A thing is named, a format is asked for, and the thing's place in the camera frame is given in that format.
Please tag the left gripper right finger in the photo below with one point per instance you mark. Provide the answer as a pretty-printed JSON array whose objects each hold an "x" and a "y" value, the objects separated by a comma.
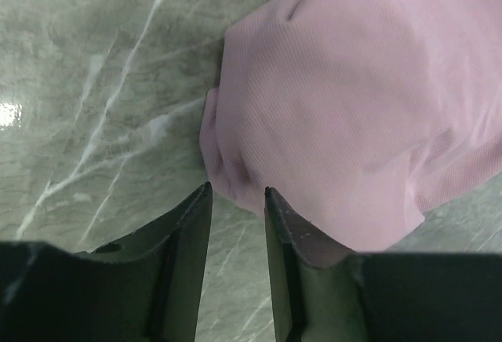
[{"x": 313, "y": 293}]

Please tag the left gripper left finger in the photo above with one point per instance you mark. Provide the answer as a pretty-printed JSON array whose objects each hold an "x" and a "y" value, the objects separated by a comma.
[{"x": 147, "y": 285}]

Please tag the pink tank top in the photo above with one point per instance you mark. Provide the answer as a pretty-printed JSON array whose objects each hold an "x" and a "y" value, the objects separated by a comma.
[{"x": 363, "y": 114}]

